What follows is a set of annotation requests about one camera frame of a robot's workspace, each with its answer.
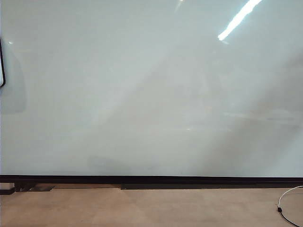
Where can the black whiteboard tray ledge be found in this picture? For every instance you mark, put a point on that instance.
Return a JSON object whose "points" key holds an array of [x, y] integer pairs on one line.
{"points": [[213, 186]]}

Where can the white panel with black edge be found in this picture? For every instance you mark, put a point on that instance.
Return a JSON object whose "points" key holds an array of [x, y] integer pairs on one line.
{"points": [[1, 61]]}

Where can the white glass whiteboard black frame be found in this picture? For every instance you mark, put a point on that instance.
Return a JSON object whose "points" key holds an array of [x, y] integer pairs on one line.
{"points": [[118, 94]]}

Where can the dark flat floor bracket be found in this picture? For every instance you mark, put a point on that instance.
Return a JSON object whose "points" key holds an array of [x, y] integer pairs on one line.
{"points": [[40, 188]]}

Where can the black metal frame foot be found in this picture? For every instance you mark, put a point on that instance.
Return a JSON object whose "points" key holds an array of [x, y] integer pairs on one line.
{"points": [[8, 191]]}

